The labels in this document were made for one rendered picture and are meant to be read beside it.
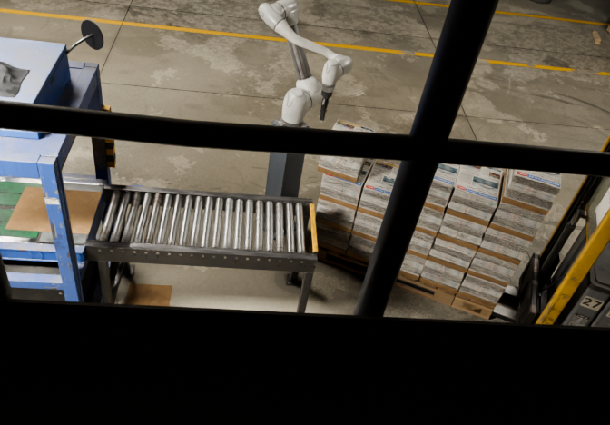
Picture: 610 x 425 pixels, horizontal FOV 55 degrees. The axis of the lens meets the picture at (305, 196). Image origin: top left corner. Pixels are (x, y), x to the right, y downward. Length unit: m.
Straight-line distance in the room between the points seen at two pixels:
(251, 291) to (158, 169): 1.57
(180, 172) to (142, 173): 0.32
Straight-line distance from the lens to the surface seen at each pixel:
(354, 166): 3.97
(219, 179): 5.21
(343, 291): 4.45
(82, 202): 3.83
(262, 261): 3.51
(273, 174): 4.43
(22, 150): 3.05
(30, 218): 3.79
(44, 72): 3.22
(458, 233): 4.13
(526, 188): 3.86
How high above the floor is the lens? 3.34
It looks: 41 degrees down
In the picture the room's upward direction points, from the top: 10 degrees clockwise
